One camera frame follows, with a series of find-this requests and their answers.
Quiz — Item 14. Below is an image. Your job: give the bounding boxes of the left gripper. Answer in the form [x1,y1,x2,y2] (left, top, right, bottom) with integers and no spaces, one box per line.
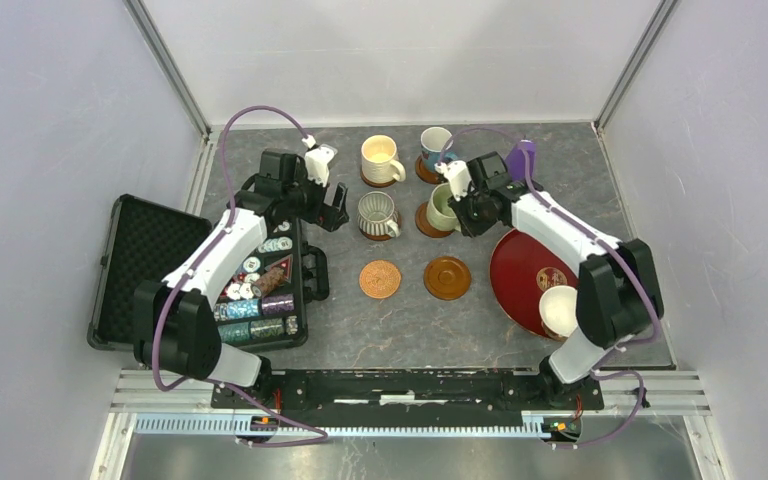
[282,163,348,233]

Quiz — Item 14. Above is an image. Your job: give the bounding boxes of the pale green cup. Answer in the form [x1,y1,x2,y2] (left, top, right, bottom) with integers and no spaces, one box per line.
[426,183,461,233]

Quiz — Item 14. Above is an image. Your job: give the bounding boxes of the brown wooden coaster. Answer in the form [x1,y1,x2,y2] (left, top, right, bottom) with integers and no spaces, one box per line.
[423,256,472,301]
[360,230,401,242]
[414,202,453,238]
[415,155,444,185]
[360,172,398,188]

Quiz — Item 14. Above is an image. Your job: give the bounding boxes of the grey ribbed mug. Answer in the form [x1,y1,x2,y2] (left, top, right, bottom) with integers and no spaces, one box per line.
[357,192,401,234]

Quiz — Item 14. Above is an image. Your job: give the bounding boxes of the cream ribbed mug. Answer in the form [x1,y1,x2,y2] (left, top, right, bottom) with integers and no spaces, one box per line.
[360,135,407,182]

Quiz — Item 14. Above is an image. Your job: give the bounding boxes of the blue white cup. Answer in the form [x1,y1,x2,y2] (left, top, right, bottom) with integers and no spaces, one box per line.
[420,126,458,174]

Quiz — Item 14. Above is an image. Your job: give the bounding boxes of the woven rattan coaster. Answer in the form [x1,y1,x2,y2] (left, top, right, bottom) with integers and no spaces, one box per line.
[359,260,402,299]

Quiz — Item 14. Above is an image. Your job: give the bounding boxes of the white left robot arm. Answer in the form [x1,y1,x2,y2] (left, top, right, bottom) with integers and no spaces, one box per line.
[132,142,348,408]

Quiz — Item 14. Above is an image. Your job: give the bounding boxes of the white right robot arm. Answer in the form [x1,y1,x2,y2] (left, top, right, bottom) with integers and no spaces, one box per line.
[435,153,664,408]

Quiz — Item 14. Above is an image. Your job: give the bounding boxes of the purple plastic object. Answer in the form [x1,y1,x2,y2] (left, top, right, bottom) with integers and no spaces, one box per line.
[505,140,536,182]

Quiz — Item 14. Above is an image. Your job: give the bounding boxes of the all in triangle card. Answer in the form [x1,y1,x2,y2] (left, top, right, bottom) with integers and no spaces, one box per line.
[264,255,293,283]

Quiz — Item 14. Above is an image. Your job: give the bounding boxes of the red round tray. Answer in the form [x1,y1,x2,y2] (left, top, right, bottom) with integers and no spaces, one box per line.
[489,230,578,341]

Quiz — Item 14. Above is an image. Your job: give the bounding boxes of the brown poker chip stack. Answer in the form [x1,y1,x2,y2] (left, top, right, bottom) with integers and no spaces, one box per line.
[251,270,284,298]

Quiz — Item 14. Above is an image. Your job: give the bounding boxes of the black poker chip case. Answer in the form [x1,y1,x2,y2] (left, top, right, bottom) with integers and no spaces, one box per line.
[87,194,330,352]

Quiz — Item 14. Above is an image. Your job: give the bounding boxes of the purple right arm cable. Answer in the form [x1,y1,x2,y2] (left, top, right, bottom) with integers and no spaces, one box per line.
[436,125,664,452]

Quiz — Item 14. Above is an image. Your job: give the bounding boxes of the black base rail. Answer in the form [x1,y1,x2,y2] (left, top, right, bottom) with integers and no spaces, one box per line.
[248,368,604,428]

